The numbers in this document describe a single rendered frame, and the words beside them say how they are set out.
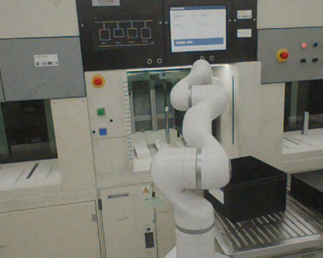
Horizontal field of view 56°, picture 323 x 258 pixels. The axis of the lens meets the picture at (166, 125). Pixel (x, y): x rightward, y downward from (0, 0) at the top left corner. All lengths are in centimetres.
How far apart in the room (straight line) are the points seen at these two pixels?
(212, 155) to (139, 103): 164
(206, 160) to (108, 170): 85
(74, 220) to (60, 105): 61
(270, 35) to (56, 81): 109
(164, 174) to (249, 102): 89
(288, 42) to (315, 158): 70
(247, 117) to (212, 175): 84
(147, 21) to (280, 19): 70
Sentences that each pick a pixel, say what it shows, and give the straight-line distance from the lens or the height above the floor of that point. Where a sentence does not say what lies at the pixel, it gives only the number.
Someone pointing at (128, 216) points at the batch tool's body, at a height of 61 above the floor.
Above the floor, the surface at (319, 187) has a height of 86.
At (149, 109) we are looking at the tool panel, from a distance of 245.
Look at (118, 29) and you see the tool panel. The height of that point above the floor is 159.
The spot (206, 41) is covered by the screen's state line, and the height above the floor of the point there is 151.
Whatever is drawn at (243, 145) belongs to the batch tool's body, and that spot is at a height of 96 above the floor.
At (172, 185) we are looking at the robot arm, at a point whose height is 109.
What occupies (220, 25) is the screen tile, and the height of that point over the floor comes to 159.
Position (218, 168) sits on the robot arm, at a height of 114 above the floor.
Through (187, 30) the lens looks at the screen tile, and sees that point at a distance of 155.
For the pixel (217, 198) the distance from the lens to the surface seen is 140.
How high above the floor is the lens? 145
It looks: 13 degrees down
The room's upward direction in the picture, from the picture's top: 3 degrees counter-clockwise
